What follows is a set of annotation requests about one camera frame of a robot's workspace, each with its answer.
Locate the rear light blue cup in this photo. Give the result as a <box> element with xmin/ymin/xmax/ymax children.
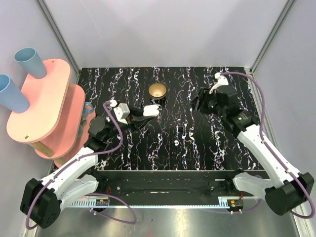
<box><xmin>14</xmin><ymin>47</ymin><xmax>47</xmax><ymax>79</ymax></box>

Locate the pink two-tier wooden shelf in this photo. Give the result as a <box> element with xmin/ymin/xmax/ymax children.
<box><xmin>6</xmin><ymin>59</ymin><xmax>96</xmax><ymax>167</ymax></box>

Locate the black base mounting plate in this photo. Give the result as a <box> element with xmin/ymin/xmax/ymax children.
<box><xmin>71</xmin><ymin>170</ymin><xmax>254</xmax><ymax>205</ymax></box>

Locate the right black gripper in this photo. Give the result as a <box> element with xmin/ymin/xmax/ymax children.
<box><xmin>188</xmin><ymin>87</ymin><xmax>226</xmax><ymax>119</ymax></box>

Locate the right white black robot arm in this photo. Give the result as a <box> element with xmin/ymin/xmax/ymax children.
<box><xmin>191</xmin><ymin>85</ymin><xmax>315</xmax><ymax>216</ymax></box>

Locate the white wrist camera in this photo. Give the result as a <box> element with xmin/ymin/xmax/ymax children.
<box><xmin>209</xmin><ymin>73</ymin><xmax>229</xmax><ymax>94</ymax></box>
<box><xmin>109</xmin><ymin>100</ymin><xmax>130</xmax><ymax>124</ymax></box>

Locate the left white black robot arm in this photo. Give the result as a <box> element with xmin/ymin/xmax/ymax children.
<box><xmin>20</xmin><ymin>101</ymin><xmax>159</xmax><ymax>230</ymax></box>

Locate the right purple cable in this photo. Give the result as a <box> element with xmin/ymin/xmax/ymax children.
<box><xmin>204</xmin><ymin>72</ymin><xmax>313</xmax><ymax>219</ymax></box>

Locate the light blue cup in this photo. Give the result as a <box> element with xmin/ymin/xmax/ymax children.
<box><xmin>14</xmin><ymin>47</ymin><xmax>47</xmax><ymax>79</ymax></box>
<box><xmin>0</xmin><ymin>74</ymin><xmax>30</xmax><ymax>113</ymax></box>

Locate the gold metal bowl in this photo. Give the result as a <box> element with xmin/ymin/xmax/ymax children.
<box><xmin>148</xmin><ymin>83</ymin><xmax>167</xmax><ymax>100</ymax></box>

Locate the front light blue cup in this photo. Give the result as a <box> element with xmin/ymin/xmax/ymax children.
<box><xmin>0</xmin><ymin>74</ymin><xmax>30</xmax><ymax>113</ymax></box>

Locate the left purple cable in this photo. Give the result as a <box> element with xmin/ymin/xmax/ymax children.
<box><xmin>26</xmin><ymin>100</ymin><xmax>138</xmax><ymax>230</ymax></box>

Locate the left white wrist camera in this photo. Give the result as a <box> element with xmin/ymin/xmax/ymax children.
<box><xmin>109</xmin><ymin>100</ymin><xmax>130</xmax><ymax>124</ymax></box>

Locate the purple cable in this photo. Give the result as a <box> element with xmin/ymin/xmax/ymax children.
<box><xmin>26</xmin><ymin>100</ymin><xmax>138</xmax><ymax>230</ymax></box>
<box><xmin>204</xmin><ymin>72</ymin><xmax>313</xmax><ymax>219</ymax></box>

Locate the white earbud charging case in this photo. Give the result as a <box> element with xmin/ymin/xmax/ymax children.
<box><xmin>143</xmin><ymin>104</ymin><xmax>159</xmax><ymax>117</ymax></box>

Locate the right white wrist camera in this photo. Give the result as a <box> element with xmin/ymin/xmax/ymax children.
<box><xmin>209</xmin><ymin>73</ymin><xmax>229</xmax><ymax>94</ymax></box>

